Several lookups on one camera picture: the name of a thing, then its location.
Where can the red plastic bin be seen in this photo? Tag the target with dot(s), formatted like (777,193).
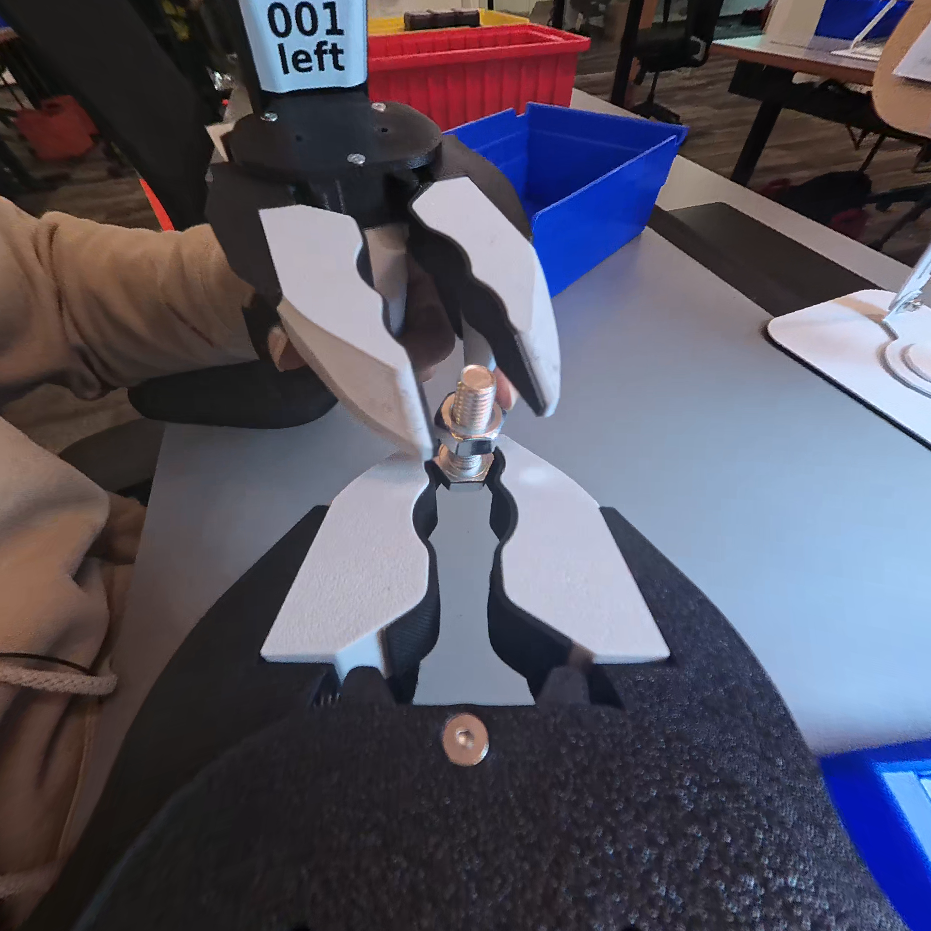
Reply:
(480,80)

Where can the blue plastic bin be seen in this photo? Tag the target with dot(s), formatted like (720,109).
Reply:
(888,829)
(611,175)

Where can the black chair armrest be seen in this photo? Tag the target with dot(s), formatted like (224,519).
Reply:
(233,396)

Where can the wooden desk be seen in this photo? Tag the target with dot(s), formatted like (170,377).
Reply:
(800,58)

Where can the large silver hex bolt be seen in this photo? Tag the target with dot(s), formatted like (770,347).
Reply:
(474,390)

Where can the person's left forearm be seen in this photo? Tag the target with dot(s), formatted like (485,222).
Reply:
(117,298)

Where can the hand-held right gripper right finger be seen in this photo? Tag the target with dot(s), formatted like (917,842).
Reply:
(578,575)

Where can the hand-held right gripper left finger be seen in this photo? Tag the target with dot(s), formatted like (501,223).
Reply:
(357,575)

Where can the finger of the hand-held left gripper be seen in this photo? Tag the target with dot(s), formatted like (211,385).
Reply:
(502,277)
(335,313)

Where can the white tablet stand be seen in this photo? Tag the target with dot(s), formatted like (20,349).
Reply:
(844,349)

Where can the person's left hand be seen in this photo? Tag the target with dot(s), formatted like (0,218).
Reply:
(429,320)

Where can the person's beige hoodie torso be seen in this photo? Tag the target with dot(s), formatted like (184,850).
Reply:
(51,582)

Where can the yellow plastic bin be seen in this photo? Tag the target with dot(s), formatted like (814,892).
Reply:
(437,21)

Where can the large silver hex nut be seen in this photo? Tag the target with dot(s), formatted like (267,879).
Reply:
(473,425)

